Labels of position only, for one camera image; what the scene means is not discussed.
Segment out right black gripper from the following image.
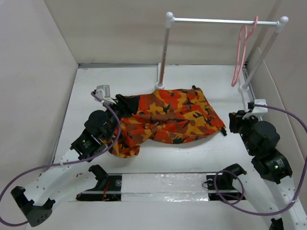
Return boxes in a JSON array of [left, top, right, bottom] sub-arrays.
[[229, 109, 259, 155]]

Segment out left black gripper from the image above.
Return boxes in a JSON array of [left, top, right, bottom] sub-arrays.
[[103, 95, 139, 141]]

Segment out orange camouflage trousers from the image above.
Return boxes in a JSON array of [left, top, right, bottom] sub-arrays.
[[107, 86, 227, 158]]

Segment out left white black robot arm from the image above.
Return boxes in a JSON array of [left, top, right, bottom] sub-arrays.
[[11, 90, 140, 227]]

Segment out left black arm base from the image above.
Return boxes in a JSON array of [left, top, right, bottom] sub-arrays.
[[76, 165, 122, 202]]

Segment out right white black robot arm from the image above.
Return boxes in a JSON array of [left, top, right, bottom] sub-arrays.
[[222, 110, 307, 230]]

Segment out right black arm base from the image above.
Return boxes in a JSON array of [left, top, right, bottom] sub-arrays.
[[202, 163, 247, 202]]

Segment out pink plastic clothes hanger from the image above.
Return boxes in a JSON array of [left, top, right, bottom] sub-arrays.
[[231, 16, 259, 87]]

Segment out white metal clothes rack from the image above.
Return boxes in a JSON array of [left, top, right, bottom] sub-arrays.
[[154, 11, 289, 116]]

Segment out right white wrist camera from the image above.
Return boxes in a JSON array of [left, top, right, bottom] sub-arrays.
[[243, 99, 268, 119]]

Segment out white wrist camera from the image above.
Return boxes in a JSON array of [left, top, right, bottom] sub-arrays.
[[243, 99, 268, 119], [91, 85, 116, 105]]

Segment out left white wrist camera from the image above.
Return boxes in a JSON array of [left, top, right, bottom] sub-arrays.
[[91, 85, 116, 105]]

